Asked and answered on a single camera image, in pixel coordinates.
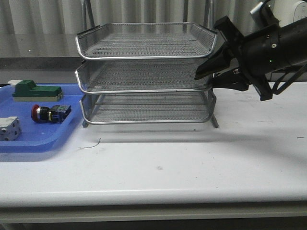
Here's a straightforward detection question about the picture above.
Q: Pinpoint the green terminal block component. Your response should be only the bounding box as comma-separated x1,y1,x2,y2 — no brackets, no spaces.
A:
8,80,63,102

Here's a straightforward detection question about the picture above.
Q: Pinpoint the red emergency stop button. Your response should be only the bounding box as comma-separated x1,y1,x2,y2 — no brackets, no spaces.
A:
31,104,71,123

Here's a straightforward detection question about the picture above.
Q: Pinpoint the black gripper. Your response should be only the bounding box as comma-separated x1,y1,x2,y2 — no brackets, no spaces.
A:
194,16,285,101

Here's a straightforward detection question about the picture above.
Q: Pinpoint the silver metal rack frame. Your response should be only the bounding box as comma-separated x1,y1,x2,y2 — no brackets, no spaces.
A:
82,0,218,127

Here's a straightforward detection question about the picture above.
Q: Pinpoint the white appliance in background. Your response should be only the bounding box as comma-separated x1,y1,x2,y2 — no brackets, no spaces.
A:
273,0,307,27

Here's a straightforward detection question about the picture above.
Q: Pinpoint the white grey switch block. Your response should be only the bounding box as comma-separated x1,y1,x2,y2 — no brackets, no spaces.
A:
0,116,21,141

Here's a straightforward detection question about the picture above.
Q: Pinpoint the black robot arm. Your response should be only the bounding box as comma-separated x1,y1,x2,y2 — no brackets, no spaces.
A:
194,16,307,101

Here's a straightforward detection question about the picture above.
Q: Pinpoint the silver mesh tray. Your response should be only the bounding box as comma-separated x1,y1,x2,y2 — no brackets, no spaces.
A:
75,22,217,60
75,58,212,94
80,91,216,125

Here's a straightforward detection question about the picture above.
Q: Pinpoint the blue plastic tray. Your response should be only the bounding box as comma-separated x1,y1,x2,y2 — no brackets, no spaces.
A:
0,83,83,153

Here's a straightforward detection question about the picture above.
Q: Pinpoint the thin wire scrap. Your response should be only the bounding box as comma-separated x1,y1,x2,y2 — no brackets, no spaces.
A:
79,138,101,150

